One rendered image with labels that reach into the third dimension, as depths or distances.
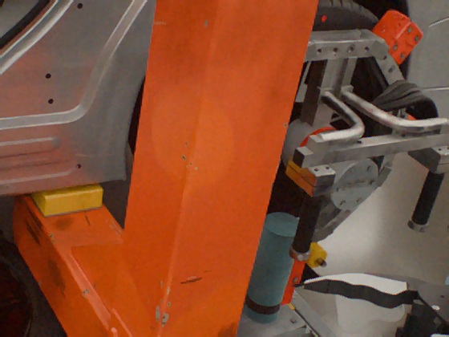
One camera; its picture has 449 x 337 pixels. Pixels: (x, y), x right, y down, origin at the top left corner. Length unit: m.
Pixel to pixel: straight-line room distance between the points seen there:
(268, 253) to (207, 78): 0.76
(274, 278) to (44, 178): 0.54
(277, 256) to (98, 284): 0.42
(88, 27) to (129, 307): 0.55
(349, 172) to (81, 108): 0.57
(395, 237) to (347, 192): 1.55
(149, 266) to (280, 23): 0.44
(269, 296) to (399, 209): 1.73
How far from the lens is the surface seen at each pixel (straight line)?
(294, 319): 2.26
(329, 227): 1.95
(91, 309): 1.49
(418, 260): 3.12
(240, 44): 1.01
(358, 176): 1.67
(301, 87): 1.79
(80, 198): 1.70
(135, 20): 1.54
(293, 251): 1.57
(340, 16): 1.74
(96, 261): 1.47
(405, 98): 1.71
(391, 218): 3.33
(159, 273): 1.19
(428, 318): 0.70
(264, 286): 1.74
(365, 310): 0.73
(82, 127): 1.60
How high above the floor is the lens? 1.64
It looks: 29 degrees down
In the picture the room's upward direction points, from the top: 12 degrees clockwise
